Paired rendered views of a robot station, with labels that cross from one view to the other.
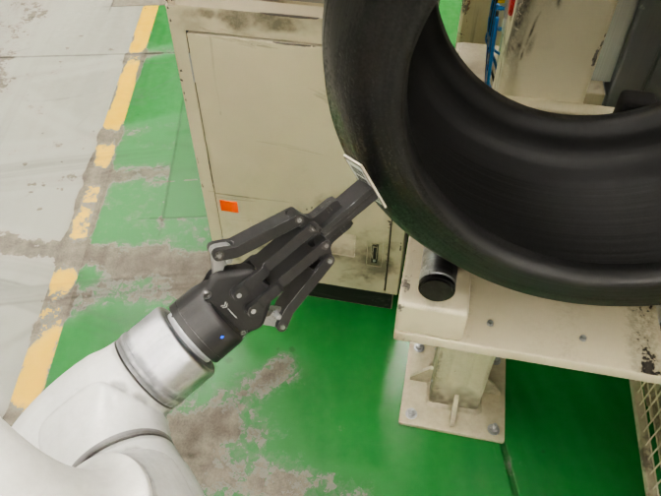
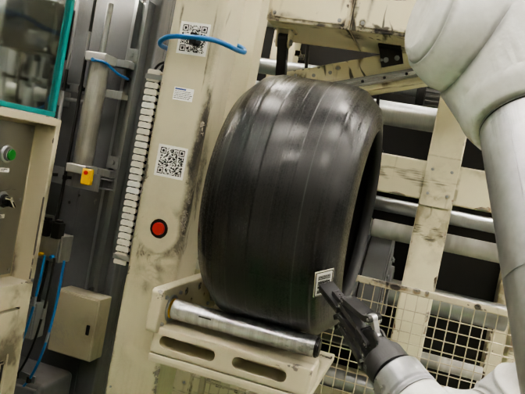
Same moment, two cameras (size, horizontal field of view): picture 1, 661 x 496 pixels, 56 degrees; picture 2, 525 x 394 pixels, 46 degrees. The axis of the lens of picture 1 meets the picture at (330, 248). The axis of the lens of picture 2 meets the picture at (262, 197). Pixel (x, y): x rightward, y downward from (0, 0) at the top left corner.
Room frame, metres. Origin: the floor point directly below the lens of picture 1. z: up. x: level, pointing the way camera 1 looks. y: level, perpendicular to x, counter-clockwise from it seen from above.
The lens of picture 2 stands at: (0.57, 1.15, 1.25)
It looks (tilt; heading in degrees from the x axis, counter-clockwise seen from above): 3 degrees down; 274
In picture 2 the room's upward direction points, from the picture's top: 11 degrees clockwise
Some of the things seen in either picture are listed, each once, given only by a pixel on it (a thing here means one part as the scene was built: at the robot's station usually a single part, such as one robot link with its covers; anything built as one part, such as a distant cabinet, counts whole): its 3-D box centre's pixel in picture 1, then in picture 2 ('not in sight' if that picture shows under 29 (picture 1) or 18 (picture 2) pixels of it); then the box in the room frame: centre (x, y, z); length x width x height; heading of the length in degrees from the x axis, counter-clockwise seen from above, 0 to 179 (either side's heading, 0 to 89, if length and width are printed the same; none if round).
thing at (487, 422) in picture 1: (454, 385); not in sight; (0.88, -0.33, 0.02); 0.27 x 0.27 x 0.04; 78
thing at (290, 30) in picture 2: not in sight; (283, 37); (0.71, -0.58, 1.61); 0.06 x 0.06 x 0.05; 78
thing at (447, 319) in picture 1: (442, 226); (233, 355); (0.65, -0.16, 0.84); 0.36 x 0.09 x 0.06; 168
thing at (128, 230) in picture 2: not in sight; (143, 168); (0.97, -0.32, 1.19); 0.05 x 0.04 x 0.48; 78
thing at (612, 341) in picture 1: (532, 258); (249, 356); (0.62, -0.30, 0.80); 0.37 x 0.36 x 0.02; 78
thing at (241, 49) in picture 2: not in sight; (204, 44); (0.88, -0.33, 1.51); 0.19 x 0.19 x 0.06; 78
